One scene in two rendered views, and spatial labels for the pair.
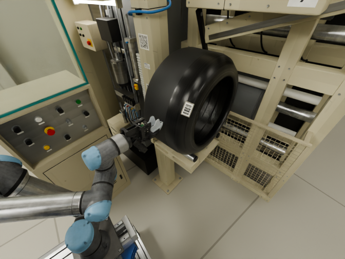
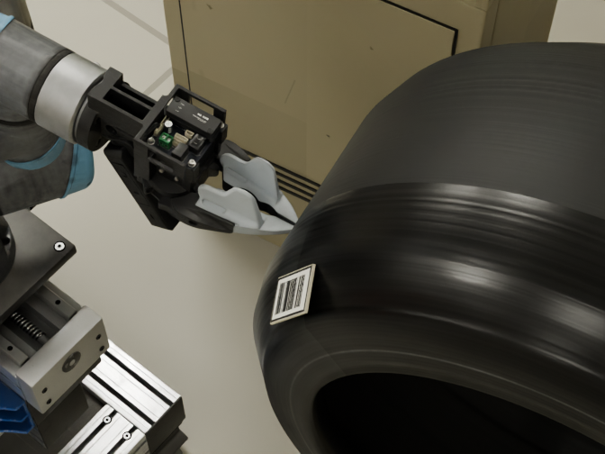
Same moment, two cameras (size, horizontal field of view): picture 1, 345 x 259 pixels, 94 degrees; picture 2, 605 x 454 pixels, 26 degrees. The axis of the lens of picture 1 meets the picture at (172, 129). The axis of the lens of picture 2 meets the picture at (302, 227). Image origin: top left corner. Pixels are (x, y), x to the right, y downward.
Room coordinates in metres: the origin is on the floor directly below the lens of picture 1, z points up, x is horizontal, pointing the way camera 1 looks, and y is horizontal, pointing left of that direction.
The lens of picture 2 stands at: (0.44, -0.55, 2.26)
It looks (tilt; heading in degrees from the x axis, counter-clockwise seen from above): 58 degrees down; 75
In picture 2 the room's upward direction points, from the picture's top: straight up
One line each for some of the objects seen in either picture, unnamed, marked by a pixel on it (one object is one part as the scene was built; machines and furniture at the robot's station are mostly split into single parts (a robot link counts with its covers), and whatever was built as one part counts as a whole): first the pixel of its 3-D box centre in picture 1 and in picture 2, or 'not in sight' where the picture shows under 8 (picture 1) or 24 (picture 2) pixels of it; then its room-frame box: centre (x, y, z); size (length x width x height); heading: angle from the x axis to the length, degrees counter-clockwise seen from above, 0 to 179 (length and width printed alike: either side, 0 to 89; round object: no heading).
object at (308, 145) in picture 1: (230, 146); not in sight; (0.92, -0.50, 0.65); 0.90 x 0.02 x 0.70; 46
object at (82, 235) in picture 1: (83, 236); not in sight; (0.23, 0.44, 0.88); 0.13 x 0.12 x 0.14; 6
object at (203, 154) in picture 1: (187, 144); not in sight; (0.85, -0.11, 0.80); 0.37 x 0.36 x 0.02; 136
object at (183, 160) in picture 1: (175, 151); not in sight; (0.75, -0.01, 0.84); 0.36 x 0.09 x 0.06; 46
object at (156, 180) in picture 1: (167, 179); not in sight; (1.01, 0.09, 0.01); 0.27 x 0.27 x 0.02; 46
